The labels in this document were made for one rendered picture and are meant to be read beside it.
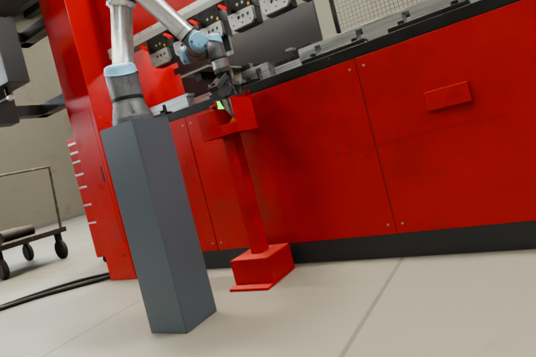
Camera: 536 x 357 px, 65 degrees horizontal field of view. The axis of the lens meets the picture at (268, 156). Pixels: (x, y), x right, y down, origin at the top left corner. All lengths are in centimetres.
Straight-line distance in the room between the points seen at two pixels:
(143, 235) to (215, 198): 71
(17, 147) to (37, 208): 163
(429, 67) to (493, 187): 49
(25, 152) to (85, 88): 981
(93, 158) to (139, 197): 120
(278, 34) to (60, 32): 131
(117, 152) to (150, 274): 46
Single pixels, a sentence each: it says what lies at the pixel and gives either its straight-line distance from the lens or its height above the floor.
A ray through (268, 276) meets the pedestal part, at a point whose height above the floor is 4.
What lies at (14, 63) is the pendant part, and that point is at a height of 134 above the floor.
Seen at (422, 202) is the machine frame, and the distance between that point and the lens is 175.
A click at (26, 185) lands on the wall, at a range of 1234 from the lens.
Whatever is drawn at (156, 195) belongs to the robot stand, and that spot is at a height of 50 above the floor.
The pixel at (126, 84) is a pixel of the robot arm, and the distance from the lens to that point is 164.
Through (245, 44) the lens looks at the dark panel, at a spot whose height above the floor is 125.
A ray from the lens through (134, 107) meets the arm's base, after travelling 162.
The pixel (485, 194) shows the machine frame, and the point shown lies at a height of 21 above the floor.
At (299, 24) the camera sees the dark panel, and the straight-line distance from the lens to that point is 264.
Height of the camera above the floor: 56
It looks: 1 degrees down
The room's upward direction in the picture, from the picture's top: 14 degrees counter-clockwise
